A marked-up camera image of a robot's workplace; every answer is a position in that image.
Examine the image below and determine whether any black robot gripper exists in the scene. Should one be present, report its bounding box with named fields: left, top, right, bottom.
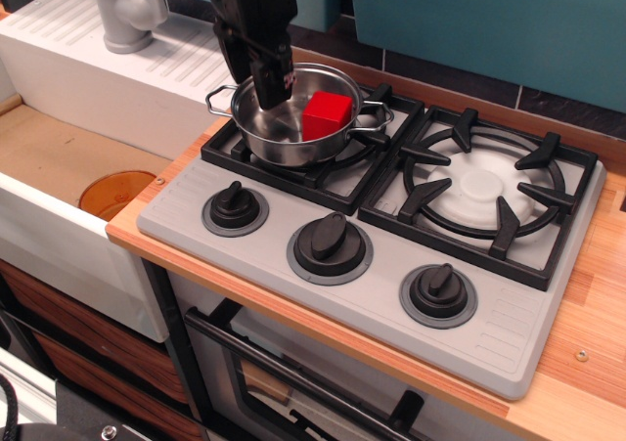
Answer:
left=211, top=0, right=297, bottom=110

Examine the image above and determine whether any stainless steel pan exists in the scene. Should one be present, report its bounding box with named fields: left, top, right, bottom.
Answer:
left=205, top=63, right=394, bottom=168

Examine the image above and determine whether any red wooden cube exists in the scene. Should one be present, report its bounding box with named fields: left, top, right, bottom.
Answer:
left=301, top=91, right=353, bottom=142

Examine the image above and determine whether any black left stove knob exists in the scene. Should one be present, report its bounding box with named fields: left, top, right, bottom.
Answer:
left=201, top=181, right=270, bottom=238

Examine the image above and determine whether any black stove knob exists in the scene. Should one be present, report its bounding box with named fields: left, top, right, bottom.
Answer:
left=201, top=181, right=270, bottom=238
left=287, top=212, right=374, bottom=287
left=399, top=263, right=478, bottom=330

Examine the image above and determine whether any black middle stove knob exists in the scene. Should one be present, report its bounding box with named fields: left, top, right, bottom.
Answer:
left=287, top=212, right=374, bottom=287

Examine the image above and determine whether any black right stove knob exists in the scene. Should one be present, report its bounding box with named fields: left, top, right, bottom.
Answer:
left=399, top=263, right=478, bottom=330

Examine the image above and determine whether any grey toy stove top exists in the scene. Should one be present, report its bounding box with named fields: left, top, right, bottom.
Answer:
left=137, top=153, right=606, bottom=399

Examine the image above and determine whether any grey toy faucet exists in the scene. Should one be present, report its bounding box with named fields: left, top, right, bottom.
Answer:
left=96, top=0, right=168, bottom=54

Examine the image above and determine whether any black left burner grate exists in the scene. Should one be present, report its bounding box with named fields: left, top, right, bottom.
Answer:
left=201, top=83, right=425, bottom=215

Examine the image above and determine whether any black burner grate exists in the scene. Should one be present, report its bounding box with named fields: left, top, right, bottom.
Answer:
left=201, top=83, right=425, bottom=215
left=358, top=107, right=602, bottom=290

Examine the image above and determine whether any white toy sink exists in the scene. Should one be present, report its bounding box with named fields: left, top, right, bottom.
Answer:
left=1, top=0, right=231, bottom=342

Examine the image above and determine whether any orange plastic plate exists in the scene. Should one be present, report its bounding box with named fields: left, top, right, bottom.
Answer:
left=78, top=170, right=156, bottom=221

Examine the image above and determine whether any black right burner grate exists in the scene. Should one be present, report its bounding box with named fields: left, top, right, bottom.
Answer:
left=358, top=107, right=602, bottom=290

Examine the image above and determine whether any wooden drawer front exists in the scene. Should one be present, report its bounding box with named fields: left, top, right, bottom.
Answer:
left=1, top=261, right=203, bottom=440

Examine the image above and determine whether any toy oven door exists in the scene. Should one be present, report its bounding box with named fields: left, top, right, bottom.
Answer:
left=183, top=296, right=490, bottom=441

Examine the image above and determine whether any black oven door handle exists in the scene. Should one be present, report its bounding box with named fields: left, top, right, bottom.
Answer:
left=184, top=302, right=424, bottom=440

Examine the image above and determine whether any black braided cable lower left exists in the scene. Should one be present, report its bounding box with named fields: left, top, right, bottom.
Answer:
left=0, top=375, right=20, bottom=441

